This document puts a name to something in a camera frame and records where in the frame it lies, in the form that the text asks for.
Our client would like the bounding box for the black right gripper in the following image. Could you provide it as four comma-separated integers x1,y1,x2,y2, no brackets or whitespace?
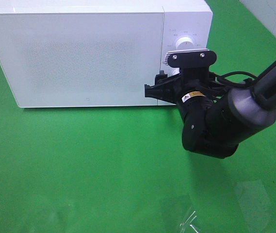
144,67,222,107

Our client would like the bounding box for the white microwave knob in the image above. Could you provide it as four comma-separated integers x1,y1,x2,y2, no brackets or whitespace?
176,36,195,50
171,68,179,76

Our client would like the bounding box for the white microwave door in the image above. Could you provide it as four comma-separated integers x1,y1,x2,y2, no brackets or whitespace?
0,13,163,108

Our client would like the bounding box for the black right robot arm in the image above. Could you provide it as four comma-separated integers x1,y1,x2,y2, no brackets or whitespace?
145,49,276,159

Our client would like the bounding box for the white microwave oven body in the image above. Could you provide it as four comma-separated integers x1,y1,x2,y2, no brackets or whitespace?
0,0,213,106

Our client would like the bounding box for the green table mat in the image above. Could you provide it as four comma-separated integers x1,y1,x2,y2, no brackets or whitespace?
0,67,276,233

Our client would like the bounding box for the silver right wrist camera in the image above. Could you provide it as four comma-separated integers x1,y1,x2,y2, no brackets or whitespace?
163,48,209,65

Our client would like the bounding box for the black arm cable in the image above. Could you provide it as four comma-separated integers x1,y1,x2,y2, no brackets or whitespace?
209,36,276,87

